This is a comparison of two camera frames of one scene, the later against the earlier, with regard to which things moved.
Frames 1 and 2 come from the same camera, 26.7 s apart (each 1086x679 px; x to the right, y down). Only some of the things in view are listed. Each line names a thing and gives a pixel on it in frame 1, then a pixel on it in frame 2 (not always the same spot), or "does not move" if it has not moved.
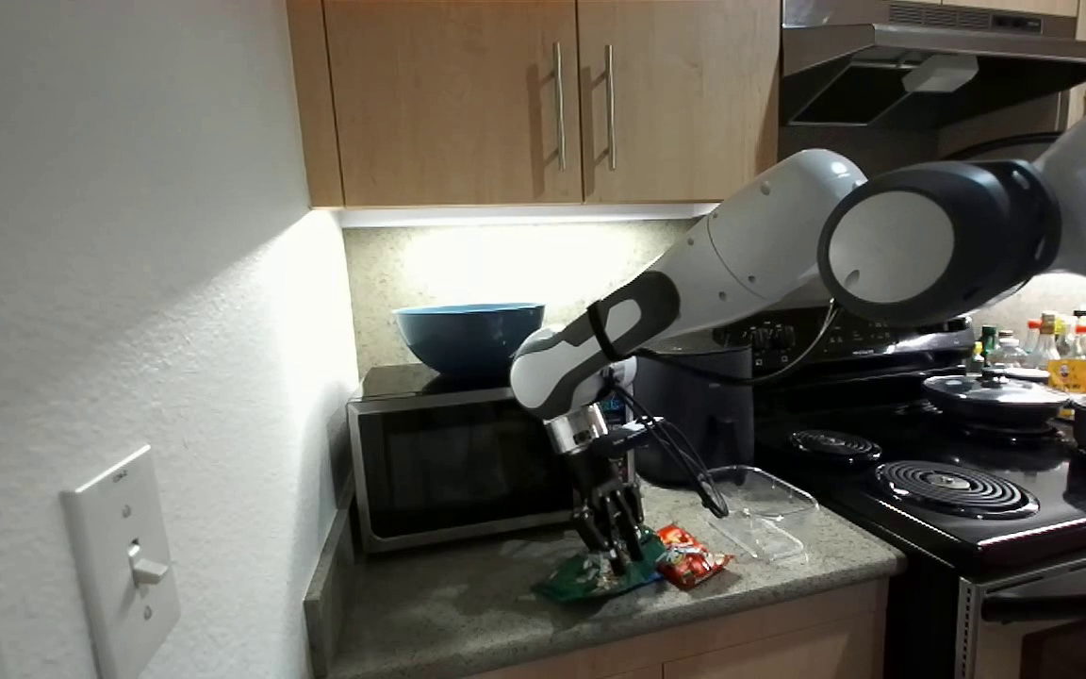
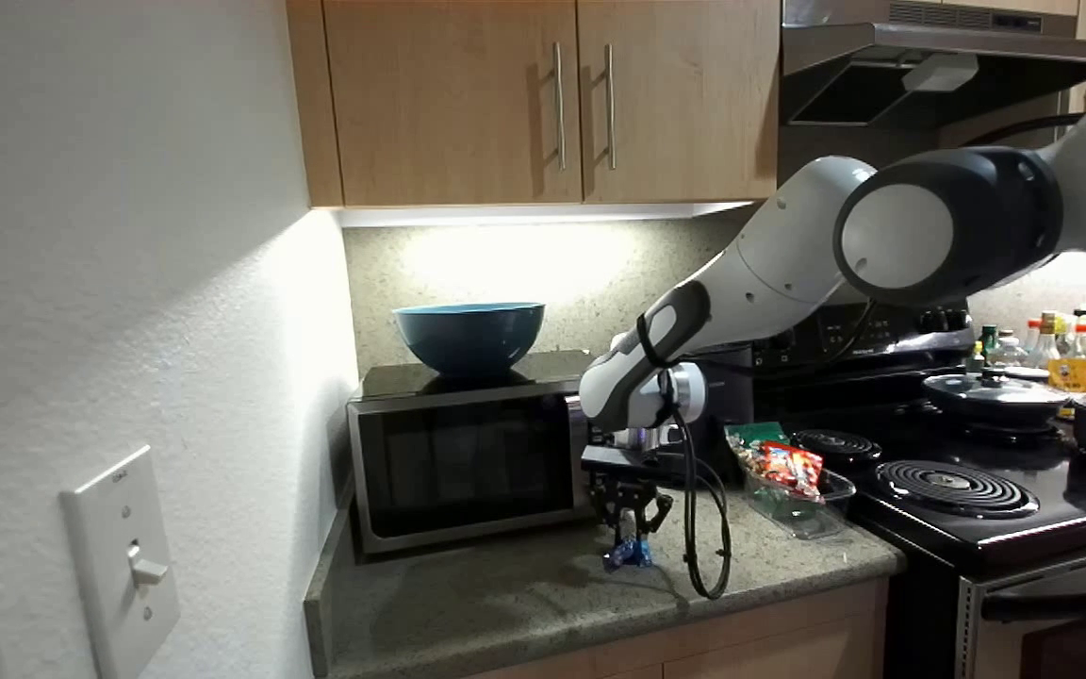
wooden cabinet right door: [679, 101] does not move
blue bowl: [470, 340] does not move
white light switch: [123, 569] does not move
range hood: [938, 76] does not move
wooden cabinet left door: [455, 101] does not move
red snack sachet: [679, 557] -> [798, 467]
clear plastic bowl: [764, 511] -> [781, 473]
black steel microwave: [436, 469] does not move
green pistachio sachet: [590, 584] -> [752, 434]
